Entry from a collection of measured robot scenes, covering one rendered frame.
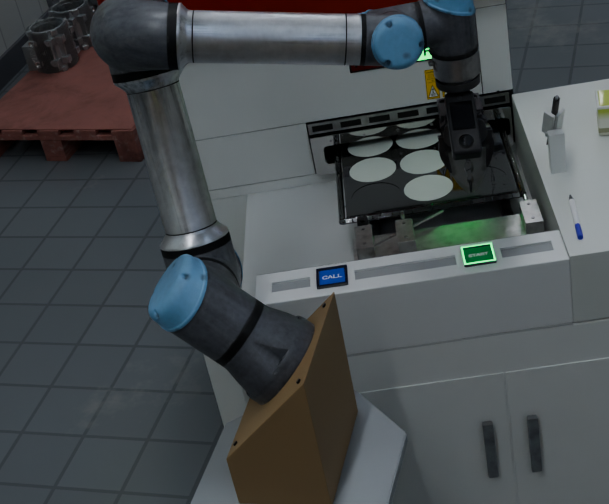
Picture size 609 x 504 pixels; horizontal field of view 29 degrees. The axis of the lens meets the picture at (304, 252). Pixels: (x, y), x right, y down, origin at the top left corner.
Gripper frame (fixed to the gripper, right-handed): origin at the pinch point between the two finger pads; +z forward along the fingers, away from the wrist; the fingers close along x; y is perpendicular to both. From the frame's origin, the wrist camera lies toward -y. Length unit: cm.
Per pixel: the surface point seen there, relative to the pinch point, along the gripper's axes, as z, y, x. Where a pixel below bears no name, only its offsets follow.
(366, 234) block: 19.9, 21.2, 19.4
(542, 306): 24.0, -4.0, -9.8
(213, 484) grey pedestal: 29, -32, 49
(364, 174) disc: 21, 46, 19
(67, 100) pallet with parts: 96, 275, 143
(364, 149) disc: 21, 56, 18
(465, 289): 17.9, -4.0, 3.2
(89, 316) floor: 111, 137, 117
